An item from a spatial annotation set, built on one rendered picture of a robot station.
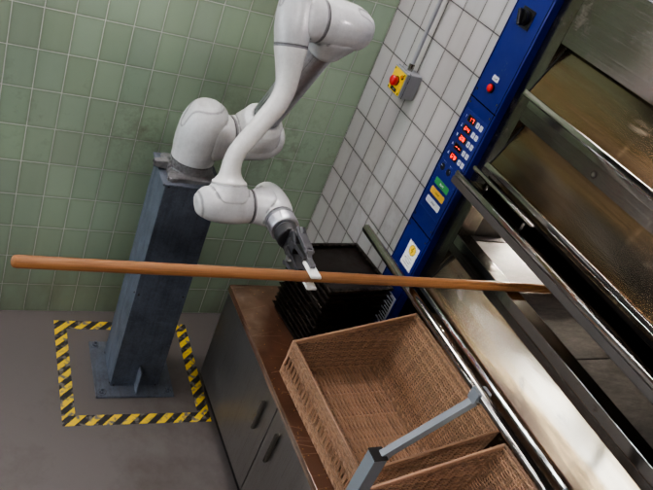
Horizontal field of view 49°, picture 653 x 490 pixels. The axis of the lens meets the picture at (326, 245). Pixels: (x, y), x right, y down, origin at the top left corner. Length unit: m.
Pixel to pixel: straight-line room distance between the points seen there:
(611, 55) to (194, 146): 1.32
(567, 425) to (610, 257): 0.50
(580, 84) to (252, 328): 1.39
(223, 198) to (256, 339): 0.75
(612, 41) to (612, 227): 0.51
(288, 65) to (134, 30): 0.81
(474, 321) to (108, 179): 1.55
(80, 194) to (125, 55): 0.62
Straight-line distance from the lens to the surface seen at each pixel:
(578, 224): 2.17
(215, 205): 2.06
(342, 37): 2.19
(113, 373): 3.09
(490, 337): 2.42
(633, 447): 2.09
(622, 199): 2.09
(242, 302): 2.79
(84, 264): 1.73
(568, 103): 2.25
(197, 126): 2.47
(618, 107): 2.17
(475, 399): 1.90
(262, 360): 2.58
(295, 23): 2.11
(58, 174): 3.00
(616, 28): 2.21
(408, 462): 2.23
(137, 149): 2.98
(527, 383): 2.31
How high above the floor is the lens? 2.25
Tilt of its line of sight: 30 degrees down
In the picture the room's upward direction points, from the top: 23 degrees clockwise
